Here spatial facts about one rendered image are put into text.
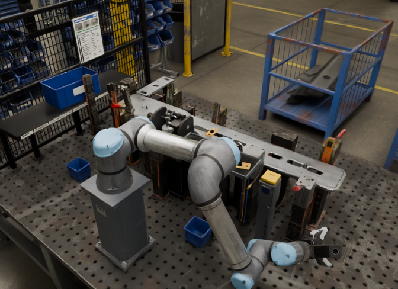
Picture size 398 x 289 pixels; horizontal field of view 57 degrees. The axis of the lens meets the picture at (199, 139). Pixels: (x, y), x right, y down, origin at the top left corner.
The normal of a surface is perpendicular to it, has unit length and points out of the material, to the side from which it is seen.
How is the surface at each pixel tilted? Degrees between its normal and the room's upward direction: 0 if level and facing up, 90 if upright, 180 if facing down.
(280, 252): 60
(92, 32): 90
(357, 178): 0
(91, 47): 90
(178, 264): 0
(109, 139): 7
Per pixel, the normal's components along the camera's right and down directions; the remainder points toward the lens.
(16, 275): 0.00, -0.82
